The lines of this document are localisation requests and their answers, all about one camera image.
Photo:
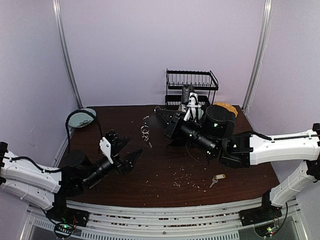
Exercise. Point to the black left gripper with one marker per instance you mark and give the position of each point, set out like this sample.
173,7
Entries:
127,164

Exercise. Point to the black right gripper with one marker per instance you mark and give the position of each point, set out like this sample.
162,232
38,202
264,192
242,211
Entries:
173,125

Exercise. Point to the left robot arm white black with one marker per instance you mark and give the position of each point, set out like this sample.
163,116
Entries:
49,187

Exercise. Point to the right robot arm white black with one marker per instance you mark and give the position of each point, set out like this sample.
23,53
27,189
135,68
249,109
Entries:
213,134

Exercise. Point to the light blue floral plate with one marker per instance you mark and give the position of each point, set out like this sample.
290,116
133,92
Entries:
81,119

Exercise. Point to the yellow dotted plate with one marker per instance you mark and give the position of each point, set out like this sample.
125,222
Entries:
227,106

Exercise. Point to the key with yellow tag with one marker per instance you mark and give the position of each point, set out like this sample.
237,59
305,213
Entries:
216,178

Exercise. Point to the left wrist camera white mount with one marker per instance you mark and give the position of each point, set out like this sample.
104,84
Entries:
105,147

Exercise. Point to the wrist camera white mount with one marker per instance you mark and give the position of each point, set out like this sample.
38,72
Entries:
105,147
190,104

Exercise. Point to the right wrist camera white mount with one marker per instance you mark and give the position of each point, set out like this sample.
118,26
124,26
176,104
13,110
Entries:
190,104

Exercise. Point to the black wire dish rack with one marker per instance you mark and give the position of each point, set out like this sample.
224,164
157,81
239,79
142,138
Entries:
180,83

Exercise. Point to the aluminium front rail base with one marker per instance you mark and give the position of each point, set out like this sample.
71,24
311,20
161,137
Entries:
207,222

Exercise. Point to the right aluminium frame post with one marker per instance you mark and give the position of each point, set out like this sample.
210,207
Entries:
257,64

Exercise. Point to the aluminium frame post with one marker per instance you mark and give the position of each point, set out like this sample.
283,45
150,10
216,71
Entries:
257,64
66,56

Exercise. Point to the left aluminium frame post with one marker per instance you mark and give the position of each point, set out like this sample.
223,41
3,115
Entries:
66,56

